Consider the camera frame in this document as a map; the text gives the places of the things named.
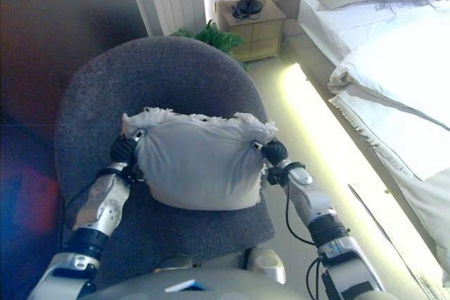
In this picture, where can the left robot hand black palm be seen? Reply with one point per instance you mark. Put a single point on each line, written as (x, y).
(123, 150)

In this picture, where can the right robot hand black palm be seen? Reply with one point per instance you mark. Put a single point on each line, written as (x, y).
(276, 150)

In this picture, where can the white square cushion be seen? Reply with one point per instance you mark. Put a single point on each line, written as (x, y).
(200, 163)

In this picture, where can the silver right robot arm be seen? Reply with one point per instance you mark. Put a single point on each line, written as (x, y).
(327, 229)

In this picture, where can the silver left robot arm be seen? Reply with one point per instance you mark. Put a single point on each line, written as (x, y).
(98, 208)

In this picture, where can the bed with white duvet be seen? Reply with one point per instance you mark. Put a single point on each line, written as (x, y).
(351, 159)

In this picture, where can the grey fabric armchair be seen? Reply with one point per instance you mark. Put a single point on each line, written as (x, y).
(158, 78)

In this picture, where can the silver right robot leg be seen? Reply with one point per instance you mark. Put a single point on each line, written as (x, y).
(267, 265)

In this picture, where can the silver robot leg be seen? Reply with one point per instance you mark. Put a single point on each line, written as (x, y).
(175, 265)
(267, 265)

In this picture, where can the light wooden nightstand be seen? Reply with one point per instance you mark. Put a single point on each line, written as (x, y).
(256, 33)

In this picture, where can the silver left robot leg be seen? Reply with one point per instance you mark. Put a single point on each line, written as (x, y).
(175, 265)

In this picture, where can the green potted plant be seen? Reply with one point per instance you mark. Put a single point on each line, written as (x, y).
(214, 38)

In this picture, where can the white bed sheet mattress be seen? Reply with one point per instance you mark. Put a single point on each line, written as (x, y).
(341, 26)

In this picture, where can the white duvet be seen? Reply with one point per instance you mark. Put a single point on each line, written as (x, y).
(397, 71)

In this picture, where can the grey robot torso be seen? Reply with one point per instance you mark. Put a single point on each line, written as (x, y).
(211, 286)

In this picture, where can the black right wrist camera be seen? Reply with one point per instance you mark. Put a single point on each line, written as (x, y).
(277, 173)

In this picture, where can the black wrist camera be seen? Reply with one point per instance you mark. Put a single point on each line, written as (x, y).
(135, 175)
(277, 173)

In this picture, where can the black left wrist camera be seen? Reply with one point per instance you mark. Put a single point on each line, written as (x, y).
(135, 175)

